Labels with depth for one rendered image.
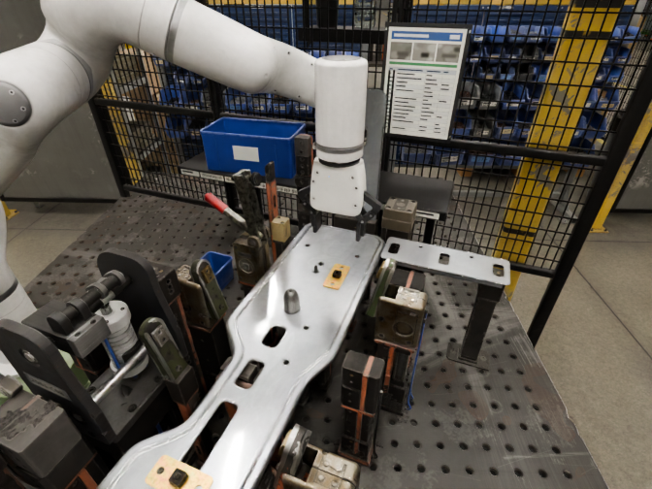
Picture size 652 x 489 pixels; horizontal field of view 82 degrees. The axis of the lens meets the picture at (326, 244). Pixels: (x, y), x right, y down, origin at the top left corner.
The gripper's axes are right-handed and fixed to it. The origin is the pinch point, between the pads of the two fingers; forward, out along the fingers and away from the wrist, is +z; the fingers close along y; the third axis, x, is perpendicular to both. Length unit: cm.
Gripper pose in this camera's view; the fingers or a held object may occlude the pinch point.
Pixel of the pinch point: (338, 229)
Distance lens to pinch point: 75.9
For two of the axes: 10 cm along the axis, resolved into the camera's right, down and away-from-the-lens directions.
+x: 3.6, -5.3, 7.7
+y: 9.3, 2.0, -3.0
